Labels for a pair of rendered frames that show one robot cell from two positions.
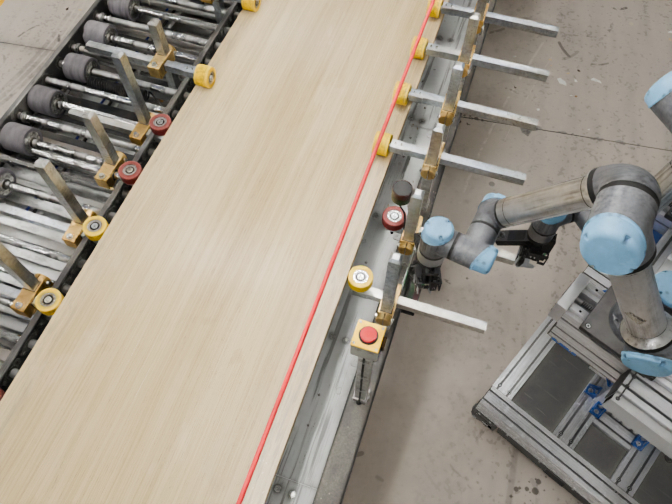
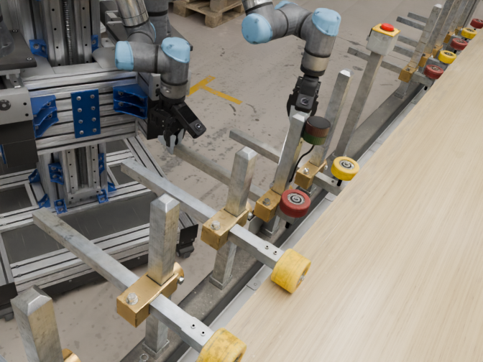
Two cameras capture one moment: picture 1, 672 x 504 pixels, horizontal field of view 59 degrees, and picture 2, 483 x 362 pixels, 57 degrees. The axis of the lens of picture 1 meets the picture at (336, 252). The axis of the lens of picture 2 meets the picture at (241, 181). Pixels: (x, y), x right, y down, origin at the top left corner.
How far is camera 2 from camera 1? 2.17 m
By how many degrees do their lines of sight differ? 79
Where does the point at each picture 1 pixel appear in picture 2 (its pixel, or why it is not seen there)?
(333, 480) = (364, 133)
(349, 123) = (328, 350)
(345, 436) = (353, 146)
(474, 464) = not seen: hidden behind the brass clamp
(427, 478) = not seen: hidden behind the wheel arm
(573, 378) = (106, 214)
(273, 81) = not seen: outside the picture
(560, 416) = (139, 198)
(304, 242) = (404, 210)
